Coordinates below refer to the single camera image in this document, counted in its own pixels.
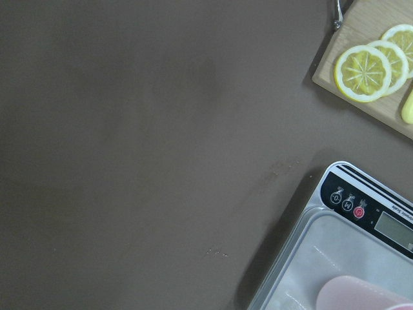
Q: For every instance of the silver digital kitchen scale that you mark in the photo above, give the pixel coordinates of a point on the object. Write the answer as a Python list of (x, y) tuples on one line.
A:
[(352, 225)]

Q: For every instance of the pink plastic cup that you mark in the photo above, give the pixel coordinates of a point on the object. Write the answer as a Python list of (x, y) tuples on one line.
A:
[(348, 292)]

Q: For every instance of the lemon slice front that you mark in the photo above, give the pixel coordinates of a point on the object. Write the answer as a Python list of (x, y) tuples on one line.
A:
[(363, 74)]

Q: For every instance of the lemon slice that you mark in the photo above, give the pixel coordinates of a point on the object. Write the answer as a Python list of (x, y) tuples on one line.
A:
[(401, 35), (398, 63), (363, 74)]

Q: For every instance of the wooden cutting board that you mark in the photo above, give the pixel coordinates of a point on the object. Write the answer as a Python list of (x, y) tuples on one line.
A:
[(363, 22)]

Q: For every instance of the lemon slice middle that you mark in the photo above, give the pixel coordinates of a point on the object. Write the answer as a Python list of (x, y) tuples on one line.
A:
[(398, 63)]

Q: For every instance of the lemon slice back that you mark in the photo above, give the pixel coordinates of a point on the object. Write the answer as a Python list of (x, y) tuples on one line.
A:
[(401, 35)]

